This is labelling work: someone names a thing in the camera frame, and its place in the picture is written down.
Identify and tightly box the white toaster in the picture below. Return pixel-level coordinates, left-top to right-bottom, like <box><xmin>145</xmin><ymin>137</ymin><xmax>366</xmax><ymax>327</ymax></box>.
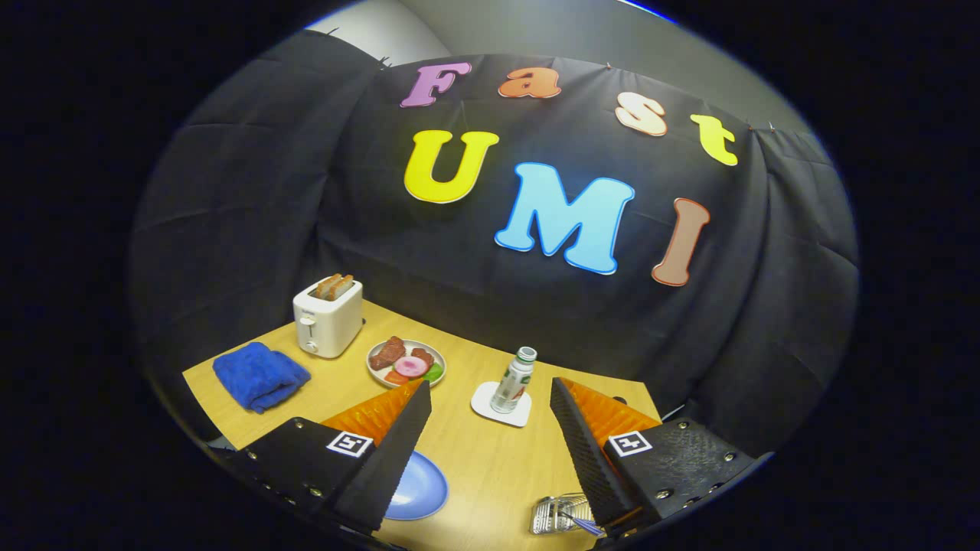
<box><xmin>292</xmin><ymin>275</ymin><xmax>364</xmax><ymax>359</ymax></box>

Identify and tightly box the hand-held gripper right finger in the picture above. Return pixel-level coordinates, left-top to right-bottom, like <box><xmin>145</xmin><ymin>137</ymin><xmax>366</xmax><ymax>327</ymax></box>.
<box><xmin>550</xmin><ymin>377</ymin><xmax>766</xmax><ymax>536</ymax></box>

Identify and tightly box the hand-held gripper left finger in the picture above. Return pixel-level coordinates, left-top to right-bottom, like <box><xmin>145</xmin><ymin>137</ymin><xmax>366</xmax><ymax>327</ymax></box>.
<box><xmin>228</xmin><ymin>380</ymin><xmax>433</xmax><ymax>533</ymax></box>

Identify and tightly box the grey food plate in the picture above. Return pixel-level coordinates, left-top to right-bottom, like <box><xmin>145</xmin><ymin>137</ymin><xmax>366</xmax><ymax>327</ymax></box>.
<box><xmin>366</xmin><ymin>338</ymin><xmax>447</xmax><ymax>389</ymax></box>

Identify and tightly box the white green drink bottle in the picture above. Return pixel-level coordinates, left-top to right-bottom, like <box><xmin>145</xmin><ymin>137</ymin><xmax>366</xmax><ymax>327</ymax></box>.
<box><xmin>490</xmin><ymin>347</ymin><xmax>537</xmax><ymax>415</ymax></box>

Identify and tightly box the large brown meat piece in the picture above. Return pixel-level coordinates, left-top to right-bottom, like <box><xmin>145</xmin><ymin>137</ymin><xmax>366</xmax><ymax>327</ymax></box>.
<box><xmin>369</xmin><ymin>336</ymin><xmax>407</xmax><ymax>371</ymax></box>

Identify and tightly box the metal wire cutlery rack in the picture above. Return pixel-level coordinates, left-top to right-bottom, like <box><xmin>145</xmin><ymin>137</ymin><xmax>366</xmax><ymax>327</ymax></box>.
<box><xmin>530</xmin><ymin>494</ymin><xmax>602</xmax><ymax>535</ymax></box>

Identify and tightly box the white square coaster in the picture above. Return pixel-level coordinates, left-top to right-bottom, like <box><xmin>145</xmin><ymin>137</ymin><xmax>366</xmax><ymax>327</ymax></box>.
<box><xmin>470</xmin><ymin>381</ymin><xmax>533</xmax><ymax>428</ymax></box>

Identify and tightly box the blue plate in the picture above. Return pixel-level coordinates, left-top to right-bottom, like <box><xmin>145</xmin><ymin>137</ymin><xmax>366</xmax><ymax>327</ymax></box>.
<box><xmin>383</xmin><ymin>450</ymin><xmax>449</xmax><ymax>522</ymax></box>

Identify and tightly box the blue folded towel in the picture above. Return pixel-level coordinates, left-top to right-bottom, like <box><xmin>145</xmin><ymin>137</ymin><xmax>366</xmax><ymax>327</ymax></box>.
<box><xmin>212</xmin><ymin>341</ymin><xmax>312</xmax><ymax>414</ymax></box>

